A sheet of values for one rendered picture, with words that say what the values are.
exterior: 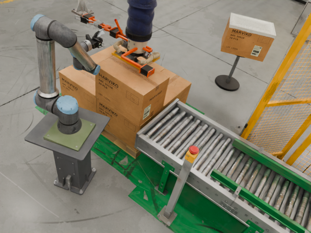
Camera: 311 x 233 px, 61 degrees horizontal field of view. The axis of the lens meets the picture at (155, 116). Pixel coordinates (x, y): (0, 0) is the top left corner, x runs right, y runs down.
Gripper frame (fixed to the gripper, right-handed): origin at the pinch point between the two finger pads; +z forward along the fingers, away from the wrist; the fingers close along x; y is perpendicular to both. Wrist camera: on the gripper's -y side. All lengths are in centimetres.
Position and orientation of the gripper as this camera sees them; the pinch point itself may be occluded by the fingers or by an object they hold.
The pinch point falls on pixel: (103, 35)
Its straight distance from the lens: 247.8
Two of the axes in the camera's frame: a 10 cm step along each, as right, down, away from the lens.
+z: 5.7, -5.2, 6.4
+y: 8.1, 4.9, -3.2
